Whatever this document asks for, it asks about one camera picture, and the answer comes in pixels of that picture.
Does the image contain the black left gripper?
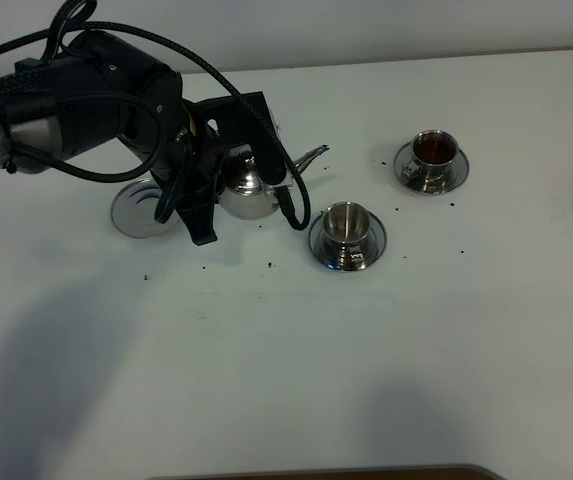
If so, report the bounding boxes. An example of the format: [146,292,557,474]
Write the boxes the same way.
[130,69,222,245]

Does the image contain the stainless steel teapot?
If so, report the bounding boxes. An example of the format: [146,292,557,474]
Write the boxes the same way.
[215,144,331,222]

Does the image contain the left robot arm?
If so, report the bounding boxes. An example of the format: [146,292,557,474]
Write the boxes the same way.
[0,29,222,245]

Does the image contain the teapot steel saucer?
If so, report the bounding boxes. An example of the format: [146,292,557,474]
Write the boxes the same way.
[110,178,180,239]

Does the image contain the near stainless steel teacup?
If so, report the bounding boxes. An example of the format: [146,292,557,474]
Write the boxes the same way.
[321,201,370,270]

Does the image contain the stainless steel teacup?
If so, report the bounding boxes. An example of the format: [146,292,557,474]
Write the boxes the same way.
[321,201,370,270]
[403,129,460,179]

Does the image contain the far stainless steel teacup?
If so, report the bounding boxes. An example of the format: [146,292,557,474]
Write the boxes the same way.
[403,129,460,179]

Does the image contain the near steel saucer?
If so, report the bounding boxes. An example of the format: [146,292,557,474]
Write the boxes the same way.
[308,209,387,272]

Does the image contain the far steel saucer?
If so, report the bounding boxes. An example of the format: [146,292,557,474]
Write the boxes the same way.
[394,142,469,195]

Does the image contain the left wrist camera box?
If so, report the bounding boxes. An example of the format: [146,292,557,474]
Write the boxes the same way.
[194,91,287,186]

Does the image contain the left braided black cable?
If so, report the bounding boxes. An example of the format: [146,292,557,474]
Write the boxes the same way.
[0,0,313,232]

